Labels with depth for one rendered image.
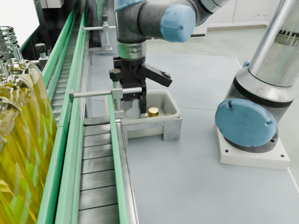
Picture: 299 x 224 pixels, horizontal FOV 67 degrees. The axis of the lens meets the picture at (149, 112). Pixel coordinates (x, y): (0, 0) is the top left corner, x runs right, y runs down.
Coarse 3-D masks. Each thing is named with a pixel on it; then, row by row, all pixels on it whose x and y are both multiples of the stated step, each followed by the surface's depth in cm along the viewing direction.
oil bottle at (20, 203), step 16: (0, 144) 21; (0, 160) 21; (16, 160) 24; (0, 176) 21; (16, 176) 24; (0, 192) 20; (16, 192) 23; (0, 208) 21; (16, 208) 23; (32, 208) 27
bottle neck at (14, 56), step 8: (0, 32) 29; (8, 32) 30; (0, 40) 30; (8, 40) 30; (16, 40) 31; (8, 48) 31; (16, 48) 31; (8, 56) 31; (16, 56) 32; (8, 64) 32; (16, 64) 32
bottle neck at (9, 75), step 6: (0, 48) 26; (0, 54) 26; (0, 60) 26; (6, 60) 27; (0, 66) 26; (6, 66) 27; (0, 72) 27; (6, 72) 27; (0, 78) 27; (6, 78) 28
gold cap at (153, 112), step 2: (150, 108) 74; (152, 108) 74; (154, 108) 74; (156, 108) 74; (148, 110) 73; (150, 110) 73; (152, 110) 73; (154, 110) 73; (156, 110) 73; (158, 110) 73; (148, 112) 74; (150, 112) 72; (152, 112) 72; (154, 112) 72; (156, 112) 72; (158, 112) 73; (148, 114) 74; (150, 114) 73; (152, 114) 72; (154, 114) 72; (156, 114) 73; (158, 114) 74; (148, 116) 75; (150, 116) 73; (152, 116) 73; (154, 116) 73
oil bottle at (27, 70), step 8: (24, 64) 33; (32, 64) 34; (16, 72) 32; (24, 72) 32; (32, 72) 33; (40, 72) 36; (32, 80) 33; (40, 80) 36; (40, 88) 35; (40, 96) 35; (40, 104) 35; (48, 104) 39; (48, 112) 38; (48, 120) 38; (48, 128) 37; (56, 128) 42
